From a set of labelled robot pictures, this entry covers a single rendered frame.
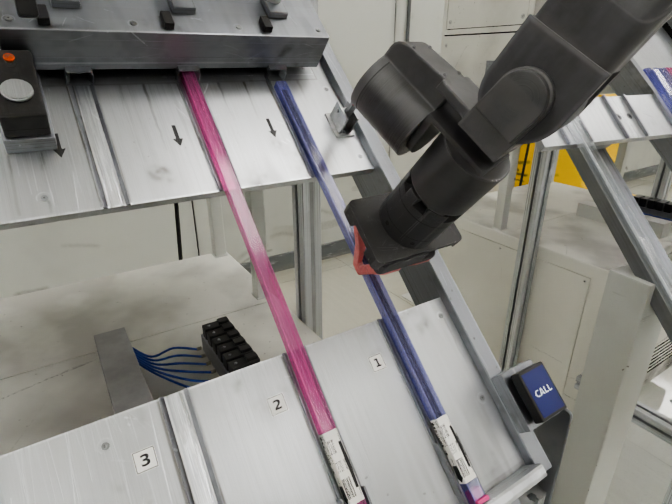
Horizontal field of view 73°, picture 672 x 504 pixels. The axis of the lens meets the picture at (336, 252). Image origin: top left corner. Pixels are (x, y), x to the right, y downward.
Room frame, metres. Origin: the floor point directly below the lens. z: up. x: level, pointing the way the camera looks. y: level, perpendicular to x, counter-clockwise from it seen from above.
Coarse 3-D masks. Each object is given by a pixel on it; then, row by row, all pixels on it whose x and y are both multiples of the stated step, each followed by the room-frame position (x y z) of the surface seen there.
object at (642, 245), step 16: (576, 128) 0.58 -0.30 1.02; (592, 144) 0.56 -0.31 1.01; (592, 160) 0.55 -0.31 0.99; (608, 176) 0.53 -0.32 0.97; (608, 192) 0.52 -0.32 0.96; (624, 208) 0.50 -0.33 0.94; (624, 224) 0.50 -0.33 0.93; (640, 240) 0.48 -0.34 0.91; (640, 256) 0.47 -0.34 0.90; (656, 256) 0.47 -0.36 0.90; (656, 272) 0.45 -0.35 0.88
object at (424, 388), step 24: (288, 96) 0.59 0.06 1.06; (312, 144) 0.54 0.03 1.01; (312, 168) 0.53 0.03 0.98; (336, 192) 0.50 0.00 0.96; (336, 216) 0.48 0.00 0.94; (384, 288) 0.43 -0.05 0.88; (384, 312) 0.41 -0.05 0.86; (408, 336) 0.39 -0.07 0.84; (408, 360) 0.37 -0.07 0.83; (432, 408) 0.34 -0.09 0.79
